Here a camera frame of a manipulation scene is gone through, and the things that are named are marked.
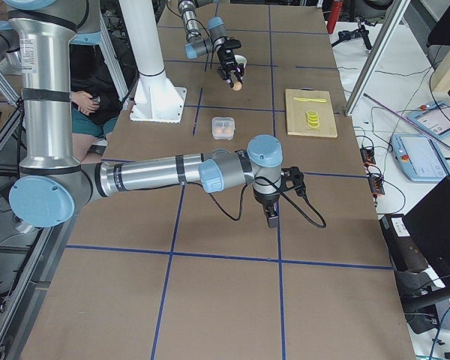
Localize metal reacher grabber stick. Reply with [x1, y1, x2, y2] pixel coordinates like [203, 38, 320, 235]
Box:
[364, 93, 450, 152]

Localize blue teach pendant far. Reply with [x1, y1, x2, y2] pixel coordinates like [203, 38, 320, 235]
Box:
[407, 101, 450, 140]

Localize black electronics box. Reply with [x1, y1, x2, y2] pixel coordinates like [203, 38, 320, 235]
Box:
[379, 214, 428, 273]

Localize small orange circuit board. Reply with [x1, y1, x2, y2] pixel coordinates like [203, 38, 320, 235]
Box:
[360, 147, 376, 166]

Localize yellow lemon slices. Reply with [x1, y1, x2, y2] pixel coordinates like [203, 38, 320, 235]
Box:
[306, 110, 320, 129]

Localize blue teach pendant near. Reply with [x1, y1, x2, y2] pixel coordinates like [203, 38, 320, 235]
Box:
[391, 133, 450, 183]

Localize yellow plastic knife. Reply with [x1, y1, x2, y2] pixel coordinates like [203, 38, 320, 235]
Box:
[292, 97, 327, 103]

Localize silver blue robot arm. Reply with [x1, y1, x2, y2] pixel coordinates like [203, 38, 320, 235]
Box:
[0, 1, 286, 228]
[177, 0, 245, 91]

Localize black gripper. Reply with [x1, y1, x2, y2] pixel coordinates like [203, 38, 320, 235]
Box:
[216, 38, 245, 87]
[262, 197, 279, 228]

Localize black computer monitor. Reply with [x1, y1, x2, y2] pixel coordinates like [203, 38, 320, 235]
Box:
[403, 176, 450, 286]

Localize white bowl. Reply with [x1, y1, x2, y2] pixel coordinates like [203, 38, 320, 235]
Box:
[235, 54, 247, 68]

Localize blue teach pendant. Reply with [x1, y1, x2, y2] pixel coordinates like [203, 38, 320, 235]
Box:
[391, 133, 450, 183]
[407, 101, 450, 140]

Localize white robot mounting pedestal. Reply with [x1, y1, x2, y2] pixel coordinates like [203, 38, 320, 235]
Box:
[119, 0, 187, 123]

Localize clear plastic egg box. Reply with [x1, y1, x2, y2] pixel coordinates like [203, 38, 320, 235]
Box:
[211, 116, 236, 140]

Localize seated person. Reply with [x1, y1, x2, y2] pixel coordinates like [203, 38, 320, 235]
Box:
[70, 45, 122, 164]

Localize red cylinder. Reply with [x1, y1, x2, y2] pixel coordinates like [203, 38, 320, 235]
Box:
[326, 0, 343, 34]

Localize wooden cutting board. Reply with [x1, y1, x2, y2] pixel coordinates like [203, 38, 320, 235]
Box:
[285, 89, 338, 138]

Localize aluminium frame post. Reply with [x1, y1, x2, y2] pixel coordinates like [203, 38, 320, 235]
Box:
[344, 0, 410, 116]

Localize black tripod clamp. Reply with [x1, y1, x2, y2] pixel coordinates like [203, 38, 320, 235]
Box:
[331, 17, 377, 51]

